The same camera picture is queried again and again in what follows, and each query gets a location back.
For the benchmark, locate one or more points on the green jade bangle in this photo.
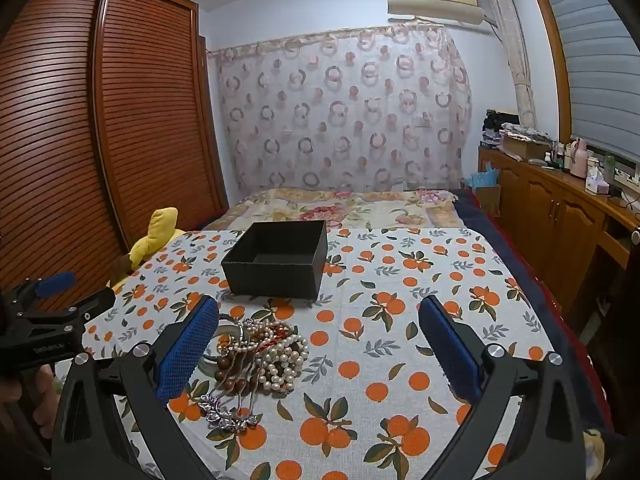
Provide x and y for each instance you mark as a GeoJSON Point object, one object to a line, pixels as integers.
{"type": "Point", "coordinates": [206, 364]}

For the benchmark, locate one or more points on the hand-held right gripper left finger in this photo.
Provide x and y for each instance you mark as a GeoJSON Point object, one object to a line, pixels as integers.
{"type": "Point", "coordinates": [185, 350]}

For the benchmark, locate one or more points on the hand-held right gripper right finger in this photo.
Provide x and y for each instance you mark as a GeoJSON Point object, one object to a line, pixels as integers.
{"type": "Point", "coordinates": [450, 355]}

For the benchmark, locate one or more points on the floral blanket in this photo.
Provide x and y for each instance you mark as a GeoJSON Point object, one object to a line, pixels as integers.
{"type": "Point", "coordinates": [310, 207]}

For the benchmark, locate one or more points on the orange print tablecloth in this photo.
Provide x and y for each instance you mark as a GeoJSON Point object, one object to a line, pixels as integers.
{"type": "Point", "coordinates": [380, 340]}

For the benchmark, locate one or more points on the person's left hand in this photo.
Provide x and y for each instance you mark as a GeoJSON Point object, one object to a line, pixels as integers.
{"type": "Point", "coordinates": [47, 407]}

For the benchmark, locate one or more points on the brown cardboard box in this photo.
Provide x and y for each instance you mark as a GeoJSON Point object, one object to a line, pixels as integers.
{"type": "Point", "coordinates": [522, 149]}

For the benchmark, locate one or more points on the grey window blind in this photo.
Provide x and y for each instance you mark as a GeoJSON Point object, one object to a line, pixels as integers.
{"type": "Point", "coordinates": [595, 60]}

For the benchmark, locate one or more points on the cardboard box with blue paper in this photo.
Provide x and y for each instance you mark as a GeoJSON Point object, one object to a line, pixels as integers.
{"type": "Point", "coordinates": [482, 182]}

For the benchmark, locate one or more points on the tied beige curtain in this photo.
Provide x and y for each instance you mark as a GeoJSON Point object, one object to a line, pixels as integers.
{"type": "Point", "coordinates": [517, 60]}

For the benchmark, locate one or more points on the dark grey bangle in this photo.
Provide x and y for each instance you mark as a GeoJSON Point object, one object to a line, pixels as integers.
{"type": "Point", "coordinates": [229, 317]}

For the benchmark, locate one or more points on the silver flower hairpin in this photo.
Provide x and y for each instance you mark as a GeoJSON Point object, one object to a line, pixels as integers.
{"type": "Point", "coordinates": [220, 410]}

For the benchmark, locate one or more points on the white power strip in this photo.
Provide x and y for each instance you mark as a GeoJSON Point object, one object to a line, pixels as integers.
{"type": "Point", "coordinates": [625, 179]}

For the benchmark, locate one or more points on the circle patterned curtain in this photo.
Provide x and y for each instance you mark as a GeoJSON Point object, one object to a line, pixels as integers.
{"type": "Point", "coordinates": [340, 115]}

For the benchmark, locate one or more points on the dark blue bedsheet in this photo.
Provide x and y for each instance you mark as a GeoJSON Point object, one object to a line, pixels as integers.
{"type": "Point", "coordinates": [505, 245]}

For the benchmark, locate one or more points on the stack of folded clothes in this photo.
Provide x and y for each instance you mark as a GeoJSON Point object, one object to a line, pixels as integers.
{"type": "Point", "coordinates": [497, 127]}

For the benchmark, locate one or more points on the pink tissue box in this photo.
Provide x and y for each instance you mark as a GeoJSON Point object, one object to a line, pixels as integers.
{"type": "Point", "coordinates": [596, 180]}

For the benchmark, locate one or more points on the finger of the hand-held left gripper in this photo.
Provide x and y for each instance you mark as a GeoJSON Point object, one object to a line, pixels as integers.
{"type": "Point", "coordinates": [55, 283]}
{"type": "Point", "coordinates": [95, 302]}

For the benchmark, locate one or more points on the pink thermos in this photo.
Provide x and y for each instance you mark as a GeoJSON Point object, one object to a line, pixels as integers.
{"type": "Point", "coordinates": [579, 160]}

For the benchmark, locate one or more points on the brown louvered wooden wardrobe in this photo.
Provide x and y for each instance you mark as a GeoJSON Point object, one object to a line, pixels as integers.
{"type": "Point", "coordinates": [75, 135]}

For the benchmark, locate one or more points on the black box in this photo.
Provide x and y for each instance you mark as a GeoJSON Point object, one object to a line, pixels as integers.
{"type": "Point", "coordinates": [275, 260]}

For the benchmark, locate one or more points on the brown wooden cabinet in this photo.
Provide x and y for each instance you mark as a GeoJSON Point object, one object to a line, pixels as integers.
{"type": "Point", "coordinates": [545, 215]}

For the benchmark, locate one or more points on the folded floral cloth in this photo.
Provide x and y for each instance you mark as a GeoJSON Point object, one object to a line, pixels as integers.
{"type": "Point", "coordinates": [525, 131]}

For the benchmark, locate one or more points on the yellow plush toy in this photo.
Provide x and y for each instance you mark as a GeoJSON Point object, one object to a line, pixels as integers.
{"type": "Point", "coordinates": [152, 240]}

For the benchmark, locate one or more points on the green bottle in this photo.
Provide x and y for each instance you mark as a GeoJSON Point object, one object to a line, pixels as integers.
{"type": "Point", "coordinates": [608, 167]}

